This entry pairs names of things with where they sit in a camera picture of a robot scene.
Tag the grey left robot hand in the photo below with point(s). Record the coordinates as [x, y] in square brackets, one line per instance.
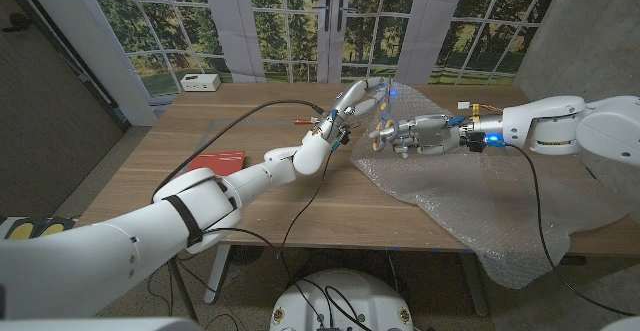
[350, 106]

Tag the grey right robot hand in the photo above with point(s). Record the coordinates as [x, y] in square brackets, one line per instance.
[430, 133]

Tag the clear bubble wrap sheet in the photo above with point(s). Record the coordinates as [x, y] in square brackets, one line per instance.
[475, 201]

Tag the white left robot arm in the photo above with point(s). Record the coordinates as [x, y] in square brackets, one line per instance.
[175, 231]

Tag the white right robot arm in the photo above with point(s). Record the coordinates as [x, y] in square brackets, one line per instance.
[575, 126]

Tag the red notebook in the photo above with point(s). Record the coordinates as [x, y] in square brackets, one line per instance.
[220, 162]

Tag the printed window forest backdrop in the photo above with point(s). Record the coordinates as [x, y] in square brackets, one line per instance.
[280, 21]

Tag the white power strip box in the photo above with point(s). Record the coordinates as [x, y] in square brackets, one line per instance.
[200, 83]

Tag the white table leg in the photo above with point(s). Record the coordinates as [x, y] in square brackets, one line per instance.
[216, 276]
[472, 291]

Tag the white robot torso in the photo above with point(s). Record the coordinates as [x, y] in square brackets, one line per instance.
[370, 296]

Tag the yellow black foot pedal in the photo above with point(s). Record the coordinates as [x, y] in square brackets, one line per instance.
[50, 228]
[19, 228]

